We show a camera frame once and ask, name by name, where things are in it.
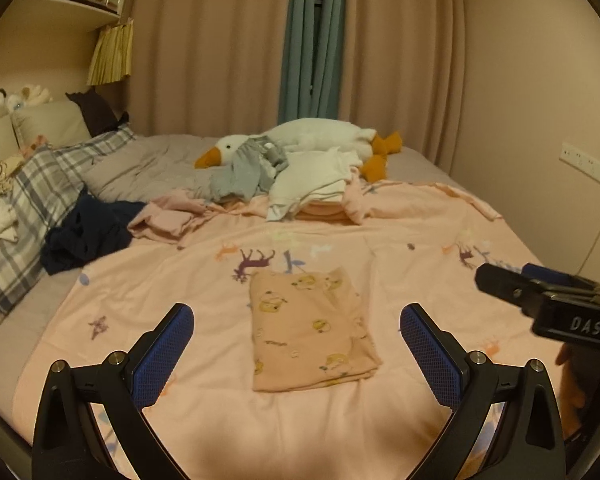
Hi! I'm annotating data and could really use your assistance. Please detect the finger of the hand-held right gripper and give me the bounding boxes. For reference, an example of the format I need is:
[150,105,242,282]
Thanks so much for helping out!
[475,262,551,318]
[522,262,600,296]

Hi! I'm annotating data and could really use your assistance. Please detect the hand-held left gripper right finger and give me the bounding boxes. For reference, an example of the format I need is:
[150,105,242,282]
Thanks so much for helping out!
[400,302,566,480]

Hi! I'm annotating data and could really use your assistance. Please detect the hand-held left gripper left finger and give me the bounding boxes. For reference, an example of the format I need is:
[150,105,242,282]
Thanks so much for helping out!
[31,302,197,480]

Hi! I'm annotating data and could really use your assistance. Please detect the orange cartoon print shirt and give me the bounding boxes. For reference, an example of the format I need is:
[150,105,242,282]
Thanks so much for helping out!
[249,266,383,393]

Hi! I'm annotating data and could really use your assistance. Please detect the person's right hand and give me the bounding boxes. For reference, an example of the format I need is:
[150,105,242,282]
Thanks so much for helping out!
[554,344,588,413]

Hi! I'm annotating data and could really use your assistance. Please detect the pink animal print blanket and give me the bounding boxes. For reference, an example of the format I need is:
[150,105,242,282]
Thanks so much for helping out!
[12,180,576,480]

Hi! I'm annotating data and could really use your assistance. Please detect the crumpled pink garment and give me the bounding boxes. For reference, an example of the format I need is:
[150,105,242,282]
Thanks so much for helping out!
[127,189,221,247]

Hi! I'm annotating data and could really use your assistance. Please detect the navy garment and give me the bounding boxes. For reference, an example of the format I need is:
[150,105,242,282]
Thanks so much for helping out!
[41,191,148,276]

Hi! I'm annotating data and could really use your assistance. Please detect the folded pink garment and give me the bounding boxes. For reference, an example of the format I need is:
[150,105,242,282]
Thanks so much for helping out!
[297,180,376,226]

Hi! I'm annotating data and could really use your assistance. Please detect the grey garment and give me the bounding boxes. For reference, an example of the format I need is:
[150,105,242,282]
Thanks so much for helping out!
[210,137,288,201]

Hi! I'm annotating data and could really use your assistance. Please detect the plaid pillow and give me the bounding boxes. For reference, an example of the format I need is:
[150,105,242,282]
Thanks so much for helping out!
[0,122,137,333]

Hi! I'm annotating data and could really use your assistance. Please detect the white garment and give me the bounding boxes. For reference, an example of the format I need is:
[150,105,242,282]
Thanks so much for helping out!
[266,146,363,222]

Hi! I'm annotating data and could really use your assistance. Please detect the cartoon print cushion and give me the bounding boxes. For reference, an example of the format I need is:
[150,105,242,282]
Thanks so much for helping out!
[0,157,27,196]

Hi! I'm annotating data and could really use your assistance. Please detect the white goose plush toy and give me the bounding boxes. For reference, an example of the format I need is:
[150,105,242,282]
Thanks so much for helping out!
[195,117,405,184]

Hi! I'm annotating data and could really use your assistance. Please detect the small pink cloth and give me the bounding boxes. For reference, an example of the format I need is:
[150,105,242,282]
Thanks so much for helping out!
[19,135,51,160]

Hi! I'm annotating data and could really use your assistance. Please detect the dark brown cloth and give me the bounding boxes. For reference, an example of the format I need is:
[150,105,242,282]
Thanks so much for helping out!
[65,87,131,136]

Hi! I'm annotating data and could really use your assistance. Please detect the beige plush toy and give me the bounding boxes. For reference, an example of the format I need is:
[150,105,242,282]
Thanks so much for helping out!
[7,85,53,110]

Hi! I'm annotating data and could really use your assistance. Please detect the yellow fringe curtain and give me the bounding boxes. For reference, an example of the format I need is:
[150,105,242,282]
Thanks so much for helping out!
[86,17,134,86]

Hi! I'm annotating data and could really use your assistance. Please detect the beige and teal curtains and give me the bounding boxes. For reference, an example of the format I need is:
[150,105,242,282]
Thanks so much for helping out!
[127,0,293,138]

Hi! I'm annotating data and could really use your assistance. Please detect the teal curtain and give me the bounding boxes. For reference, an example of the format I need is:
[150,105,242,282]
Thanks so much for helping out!
[278,0,348,120]

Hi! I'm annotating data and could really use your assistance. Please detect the white cable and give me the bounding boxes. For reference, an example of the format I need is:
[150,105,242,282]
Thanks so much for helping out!
[577,210,600,276]

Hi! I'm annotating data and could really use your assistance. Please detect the white wall outlet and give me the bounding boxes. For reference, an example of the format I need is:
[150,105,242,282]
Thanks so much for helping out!
[560,142,600,177]

